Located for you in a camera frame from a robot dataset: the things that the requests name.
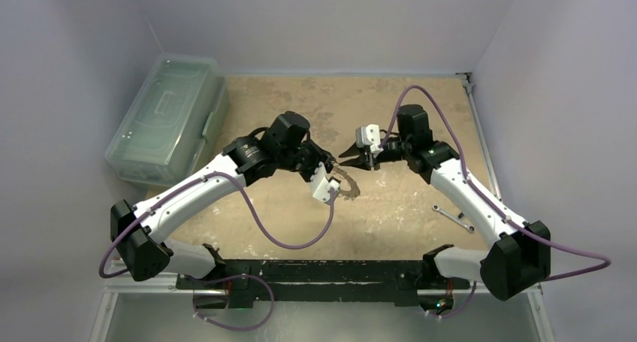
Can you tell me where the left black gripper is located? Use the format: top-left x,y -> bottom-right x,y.
278,138 -> 334,186

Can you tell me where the large keyring with keys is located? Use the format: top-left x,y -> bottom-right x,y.
332,165 -> 361,200

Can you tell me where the translucent green plastic storage box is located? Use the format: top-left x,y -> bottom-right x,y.
105,53 -> 230,189

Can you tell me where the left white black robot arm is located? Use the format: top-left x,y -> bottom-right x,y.
99,111 -> 340,289

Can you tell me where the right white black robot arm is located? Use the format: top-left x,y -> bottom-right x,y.
339,104 -> 551,301

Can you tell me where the silver wrench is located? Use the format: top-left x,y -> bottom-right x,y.
432,204 -> 475,233

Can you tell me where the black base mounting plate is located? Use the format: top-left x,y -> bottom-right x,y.
177,259 -> 470,308

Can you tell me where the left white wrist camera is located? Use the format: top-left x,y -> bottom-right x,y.
307,162 -> 341,204

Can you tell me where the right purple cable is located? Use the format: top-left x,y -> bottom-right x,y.
380,84 -> 612,321

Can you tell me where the purple cable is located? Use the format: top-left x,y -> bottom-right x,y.
98,171 -> 337,331
380,84 -> 612,321

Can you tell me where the aluminium frame rail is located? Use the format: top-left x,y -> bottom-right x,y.
88,73 -> 556,342

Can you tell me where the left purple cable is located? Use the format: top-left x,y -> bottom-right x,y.
98,171 -> 337,331

